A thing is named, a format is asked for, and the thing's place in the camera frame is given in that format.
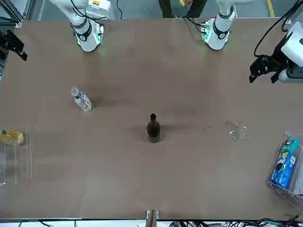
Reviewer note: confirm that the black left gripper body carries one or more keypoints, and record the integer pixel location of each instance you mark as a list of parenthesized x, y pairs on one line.
[(278, 62)]

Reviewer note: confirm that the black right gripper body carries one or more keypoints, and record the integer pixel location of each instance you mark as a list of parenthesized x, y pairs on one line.
[(8, 40)]

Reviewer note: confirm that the clear plastic drink bottle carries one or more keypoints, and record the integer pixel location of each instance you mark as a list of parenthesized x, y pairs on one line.
[(84, 104)]

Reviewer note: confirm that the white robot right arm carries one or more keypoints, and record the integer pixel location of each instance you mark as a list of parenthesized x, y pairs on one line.
[(86, 40)]

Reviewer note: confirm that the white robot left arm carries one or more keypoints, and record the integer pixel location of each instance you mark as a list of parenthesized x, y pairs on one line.
[(220, 35)]

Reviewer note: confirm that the yellow drink bottle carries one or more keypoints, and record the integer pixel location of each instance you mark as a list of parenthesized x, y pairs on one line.
[(13, 138)]

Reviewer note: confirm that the clear acrylic bottle shelf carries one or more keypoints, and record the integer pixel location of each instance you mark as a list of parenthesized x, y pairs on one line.
[(16, 165)]

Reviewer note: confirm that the dark brown glass bottle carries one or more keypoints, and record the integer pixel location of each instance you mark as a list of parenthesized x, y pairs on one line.
[(154, 132)]

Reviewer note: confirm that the teal snack packet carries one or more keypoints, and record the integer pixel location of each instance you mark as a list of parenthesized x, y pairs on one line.
[(291, 145)]

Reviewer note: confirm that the blue biscuit packet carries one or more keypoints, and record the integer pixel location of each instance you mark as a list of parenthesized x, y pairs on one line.
[(282, 172)]

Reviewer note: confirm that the person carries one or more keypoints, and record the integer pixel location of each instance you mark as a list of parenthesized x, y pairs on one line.
[(165, 9)]

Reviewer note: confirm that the clear acrylic snack rack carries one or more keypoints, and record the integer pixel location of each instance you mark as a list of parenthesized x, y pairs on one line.
[(298, 189)]

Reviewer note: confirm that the aluminium frame profile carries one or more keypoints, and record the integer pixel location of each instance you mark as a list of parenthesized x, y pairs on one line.
[(14, 7)]

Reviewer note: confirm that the aluminium camera post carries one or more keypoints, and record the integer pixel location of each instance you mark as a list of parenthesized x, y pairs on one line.
[(153, 220)]

